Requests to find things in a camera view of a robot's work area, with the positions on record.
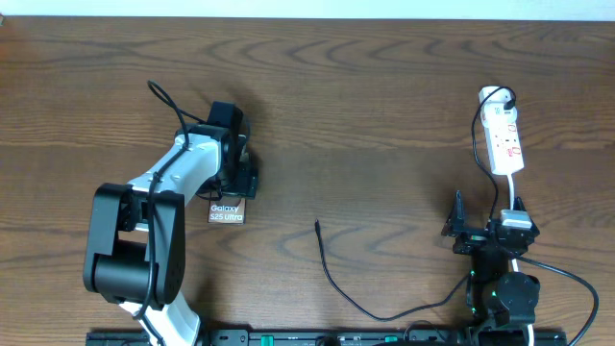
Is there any white power strip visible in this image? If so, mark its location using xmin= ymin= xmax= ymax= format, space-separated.
xmin=480 ymin=101 xmax=525 ymax=176

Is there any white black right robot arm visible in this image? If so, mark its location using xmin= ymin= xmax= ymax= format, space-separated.
xmin=441 ymin=192 xmax=540 ymax=345

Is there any white power strip cord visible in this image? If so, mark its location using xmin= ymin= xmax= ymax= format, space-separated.
xmin=506 ymin=173 xmax=536 ymax=346

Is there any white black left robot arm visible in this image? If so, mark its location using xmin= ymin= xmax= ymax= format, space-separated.
xmin=83 ymin=102 xmax=258 ymax=345

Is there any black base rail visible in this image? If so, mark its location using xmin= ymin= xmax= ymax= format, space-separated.
xmin=86 ymin=328 xmax=568 ymax=346

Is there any white usb charger plug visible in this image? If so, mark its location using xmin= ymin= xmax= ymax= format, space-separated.
xmin=479 ymin=86 xmax=518 ymax=127

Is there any black usb charging cable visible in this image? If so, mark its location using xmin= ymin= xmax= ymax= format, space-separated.
xmin=314 ymin=85 xmax=518 ymax=322

